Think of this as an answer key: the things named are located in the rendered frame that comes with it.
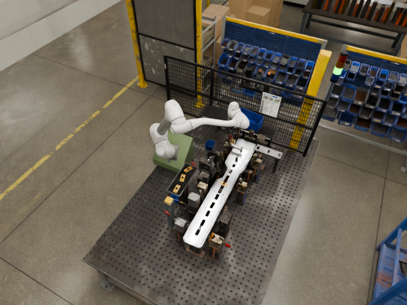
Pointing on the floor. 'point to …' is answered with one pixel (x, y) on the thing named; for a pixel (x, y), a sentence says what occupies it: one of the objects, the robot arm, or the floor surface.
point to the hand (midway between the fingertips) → (230, 134)
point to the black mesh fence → (229, 97)
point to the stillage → (391, 270)
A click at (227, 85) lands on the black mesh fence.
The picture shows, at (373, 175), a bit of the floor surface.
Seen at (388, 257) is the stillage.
